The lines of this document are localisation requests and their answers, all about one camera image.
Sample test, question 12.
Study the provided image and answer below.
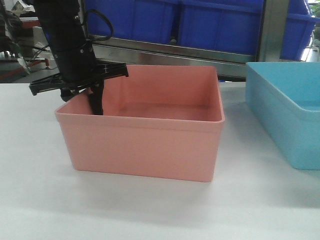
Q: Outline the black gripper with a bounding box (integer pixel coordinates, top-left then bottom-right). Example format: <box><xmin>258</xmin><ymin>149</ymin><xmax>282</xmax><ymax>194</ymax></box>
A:
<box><xmin>29</xmin><ymin>41</ymin><xmax>129</xmax><ymax>115</ymax></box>

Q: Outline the pink plastic box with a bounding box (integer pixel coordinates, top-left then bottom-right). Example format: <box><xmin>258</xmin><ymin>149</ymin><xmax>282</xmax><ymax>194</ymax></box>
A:
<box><xmin>55</xmin><ymin>65</ymin><xmax>225</xmax><ymax>182</ymax></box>

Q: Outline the light blue plastic box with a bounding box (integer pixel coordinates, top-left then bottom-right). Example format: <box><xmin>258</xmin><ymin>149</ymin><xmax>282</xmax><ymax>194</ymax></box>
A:
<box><xmin>245</xmin><ymin>62</ymin><xmax>320</xmax><ymax>170</ymax></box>

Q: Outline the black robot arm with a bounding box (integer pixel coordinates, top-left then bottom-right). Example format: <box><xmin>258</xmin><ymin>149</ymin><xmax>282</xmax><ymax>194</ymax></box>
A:
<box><xmin>29</xmin><ymin>0</ymin><xmax>129</xmax><ymax>115</ymax></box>

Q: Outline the blue crate on shelf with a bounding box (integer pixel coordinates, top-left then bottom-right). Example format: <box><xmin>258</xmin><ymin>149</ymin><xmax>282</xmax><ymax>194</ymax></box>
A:
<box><xmin>84</xmin><ymin>0</ymin><xmax>263</xmax><ymax>55</ymax></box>

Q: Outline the stainless steel shelf rack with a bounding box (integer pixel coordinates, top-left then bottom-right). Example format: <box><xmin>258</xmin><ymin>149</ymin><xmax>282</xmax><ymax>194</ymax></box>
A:
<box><xmin>93</xmin><ymin>0</ymin><xmax>300</xmax><ymax>81</ymax></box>

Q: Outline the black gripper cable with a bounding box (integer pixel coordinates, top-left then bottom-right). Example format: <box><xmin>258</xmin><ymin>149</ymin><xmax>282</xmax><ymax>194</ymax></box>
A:
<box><xmin>81</xmin><ymin>8</ymin><xmax>114</xmax><ymax>42</ymax></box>

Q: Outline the red metal frame table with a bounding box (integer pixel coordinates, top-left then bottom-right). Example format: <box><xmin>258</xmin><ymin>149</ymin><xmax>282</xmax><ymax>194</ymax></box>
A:
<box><xmin>0</xmin><ymin>17</ymin><xmax>58</xmax><ymax>83</ymax></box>

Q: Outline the blue crate right of post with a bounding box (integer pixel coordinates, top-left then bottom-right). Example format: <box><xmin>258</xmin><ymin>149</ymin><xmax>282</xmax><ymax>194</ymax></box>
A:
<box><xmin>280</xmin><ymin>0</ymin><xmax>320</xmax><ymax>61</ymax></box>

